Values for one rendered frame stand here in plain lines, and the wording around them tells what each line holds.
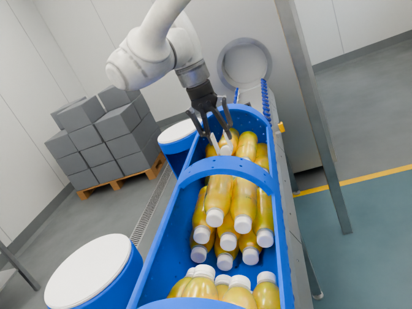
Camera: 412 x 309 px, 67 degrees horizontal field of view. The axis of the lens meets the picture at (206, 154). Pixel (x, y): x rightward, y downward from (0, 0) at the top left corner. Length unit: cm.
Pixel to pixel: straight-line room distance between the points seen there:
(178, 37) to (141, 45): 14
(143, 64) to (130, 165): 338
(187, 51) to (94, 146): 338
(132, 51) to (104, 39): 517
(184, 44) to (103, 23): 505
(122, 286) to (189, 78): 60
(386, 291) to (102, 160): 335
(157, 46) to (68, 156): 374
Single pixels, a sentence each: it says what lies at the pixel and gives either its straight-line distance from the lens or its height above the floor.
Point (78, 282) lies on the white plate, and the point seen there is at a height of 104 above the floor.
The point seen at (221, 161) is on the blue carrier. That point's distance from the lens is 74.
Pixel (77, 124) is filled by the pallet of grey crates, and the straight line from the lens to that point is 412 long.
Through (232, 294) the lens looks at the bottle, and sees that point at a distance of 57.
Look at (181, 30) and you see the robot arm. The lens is 87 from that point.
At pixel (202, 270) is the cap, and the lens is 59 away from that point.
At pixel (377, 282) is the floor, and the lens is 199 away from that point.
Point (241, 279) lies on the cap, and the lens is 60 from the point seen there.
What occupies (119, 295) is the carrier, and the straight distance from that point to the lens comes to 97.
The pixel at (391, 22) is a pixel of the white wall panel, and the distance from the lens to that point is 568.
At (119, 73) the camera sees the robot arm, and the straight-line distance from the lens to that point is 75.
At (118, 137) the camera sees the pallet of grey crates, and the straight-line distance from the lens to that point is 396.
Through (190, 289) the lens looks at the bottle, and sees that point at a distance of 57.
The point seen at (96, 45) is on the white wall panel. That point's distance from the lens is 601.
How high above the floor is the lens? 154
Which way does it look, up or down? 23 degrees down
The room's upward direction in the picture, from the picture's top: 25 degrees counter-clockwise
